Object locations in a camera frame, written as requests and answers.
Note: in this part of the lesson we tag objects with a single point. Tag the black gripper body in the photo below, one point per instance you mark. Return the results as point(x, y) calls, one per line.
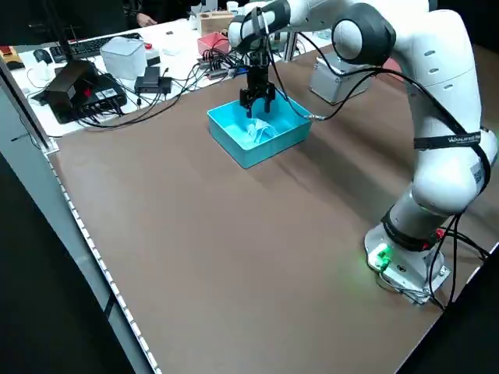
point(258, 80)

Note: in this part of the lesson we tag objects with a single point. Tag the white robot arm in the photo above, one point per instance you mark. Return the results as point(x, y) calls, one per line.
point(440, 117)

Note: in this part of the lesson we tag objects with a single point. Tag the blue plastic box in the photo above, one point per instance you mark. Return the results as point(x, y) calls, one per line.
point(273, 150)

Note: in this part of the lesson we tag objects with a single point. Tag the wooden box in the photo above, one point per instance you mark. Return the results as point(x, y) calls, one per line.
point(216, 23)

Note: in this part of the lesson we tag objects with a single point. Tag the white translucent box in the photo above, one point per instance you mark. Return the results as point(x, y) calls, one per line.
point(122, 58)

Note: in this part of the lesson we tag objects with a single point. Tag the grey USB hub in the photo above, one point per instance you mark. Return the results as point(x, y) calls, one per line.
point(212, 70)

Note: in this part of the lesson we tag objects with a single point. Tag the small red bin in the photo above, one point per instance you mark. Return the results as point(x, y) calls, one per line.
point(212, 44)

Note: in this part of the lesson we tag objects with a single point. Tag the silver aluminium case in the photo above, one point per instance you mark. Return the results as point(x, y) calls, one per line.
point(331, 83)

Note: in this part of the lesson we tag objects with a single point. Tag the white desk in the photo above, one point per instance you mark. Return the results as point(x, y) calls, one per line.
point(179, 27)

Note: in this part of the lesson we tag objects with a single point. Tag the black power adapter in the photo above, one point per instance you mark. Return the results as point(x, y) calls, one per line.
point(152, 83)

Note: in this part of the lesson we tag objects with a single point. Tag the black keyboard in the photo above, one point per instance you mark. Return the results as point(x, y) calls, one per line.
point(89, 46)

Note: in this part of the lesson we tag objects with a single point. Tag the black angled device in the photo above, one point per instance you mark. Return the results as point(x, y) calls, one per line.
point(72, 78)

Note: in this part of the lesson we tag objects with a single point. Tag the black computer mouse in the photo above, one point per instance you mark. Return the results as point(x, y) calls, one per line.
point(42, 55)

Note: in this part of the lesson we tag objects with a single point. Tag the aluminium frame post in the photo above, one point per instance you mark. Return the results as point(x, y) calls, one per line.
point(291, 44)

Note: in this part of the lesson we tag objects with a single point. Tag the black network switch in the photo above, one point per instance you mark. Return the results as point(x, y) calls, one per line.
point(105, 93)

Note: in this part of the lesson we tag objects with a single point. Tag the aluminium table edge rail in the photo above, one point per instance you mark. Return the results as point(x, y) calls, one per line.
point(83, 253)

